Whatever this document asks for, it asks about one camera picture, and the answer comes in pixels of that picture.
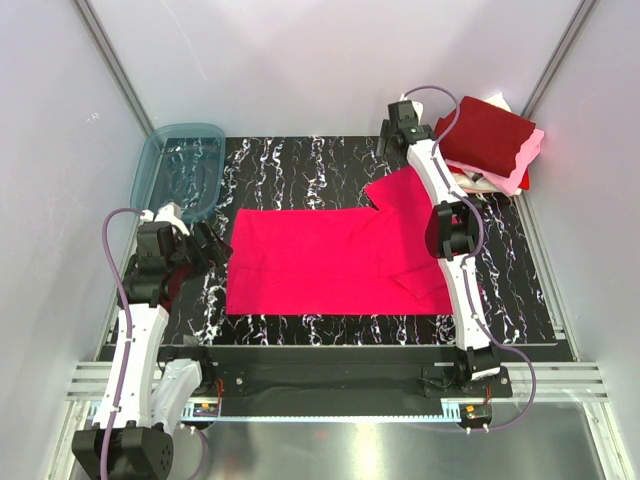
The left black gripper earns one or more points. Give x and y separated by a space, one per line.
219 255

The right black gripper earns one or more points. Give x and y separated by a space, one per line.
385 134

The bright pink t shirt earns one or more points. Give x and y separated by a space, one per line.
356 261

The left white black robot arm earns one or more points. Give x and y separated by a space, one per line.
131 436

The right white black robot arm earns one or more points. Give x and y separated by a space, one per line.
454 237

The translucent blue plastic basin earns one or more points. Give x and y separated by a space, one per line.
184 164

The dark red folded shirt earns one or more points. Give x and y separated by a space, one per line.
486 137

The light pink folded shirt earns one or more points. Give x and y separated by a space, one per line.
509 185

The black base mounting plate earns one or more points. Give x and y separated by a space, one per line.
287 382

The red folded shirt bottom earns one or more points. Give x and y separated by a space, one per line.
525 181

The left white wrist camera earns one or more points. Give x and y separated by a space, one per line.
170 213

